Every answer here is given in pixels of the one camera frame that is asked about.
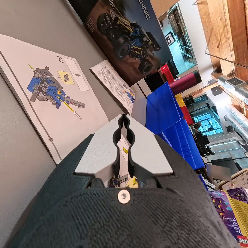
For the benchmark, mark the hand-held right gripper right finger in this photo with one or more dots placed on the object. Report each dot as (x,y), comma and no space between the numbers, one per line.
(151,155)

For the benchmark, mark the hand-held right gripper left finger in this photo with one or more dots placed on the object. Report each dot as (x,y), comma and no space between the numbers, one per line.
(96,155)

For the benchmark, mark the white lego instruction booklet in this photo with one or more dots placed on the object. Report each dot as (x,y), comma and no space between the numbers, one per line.
(19,64)

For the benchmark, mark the purple and yellow lego box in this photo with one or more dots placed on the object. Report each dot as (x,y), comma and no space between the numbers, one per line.
(228,217)

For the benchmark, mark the large buggy picture lego box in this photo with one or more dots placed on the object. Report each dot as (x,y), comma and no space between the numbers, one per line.
(120,38)

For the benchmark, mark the blue plastic storage bin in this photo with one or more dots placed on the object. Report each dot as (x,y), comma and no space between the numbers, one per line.
(162,108)
(186,147)

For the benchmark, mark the red plastic bin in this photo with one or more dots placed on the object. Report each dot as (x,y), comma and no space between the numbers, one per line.
(167,74)
(187,115)

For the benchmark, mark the yellow plastic bin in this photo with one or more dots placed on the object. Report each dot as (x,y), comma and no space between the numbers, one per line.
(178,100)

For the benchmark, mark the white booklet with printed text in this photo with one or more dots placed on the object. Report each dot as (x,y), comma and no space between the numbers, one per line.
(112,81)

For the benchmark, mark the maroon insulated bottle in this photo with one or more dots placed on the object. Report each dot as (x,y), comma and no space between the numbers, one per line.
(184,83)

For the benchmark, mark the black ceiling speaker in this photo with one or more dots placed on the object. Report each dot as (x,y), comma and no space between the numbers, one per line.
(216,90)

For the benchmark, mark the brown cardboard box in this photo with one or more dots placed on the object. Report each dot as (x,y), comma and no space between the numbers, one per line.
(240,180)

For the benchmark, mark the black and white tag sign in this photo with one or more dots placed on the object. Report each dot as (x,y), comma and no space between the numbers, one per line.
(170,38)

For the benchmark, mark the black camera rig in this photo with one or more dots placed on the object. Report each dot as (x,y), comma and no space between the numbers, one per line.
(202,139)

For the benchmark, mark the silver air duct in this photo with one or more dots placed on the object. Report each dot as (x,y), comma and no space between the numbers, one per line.
(238,118)
(236,89)

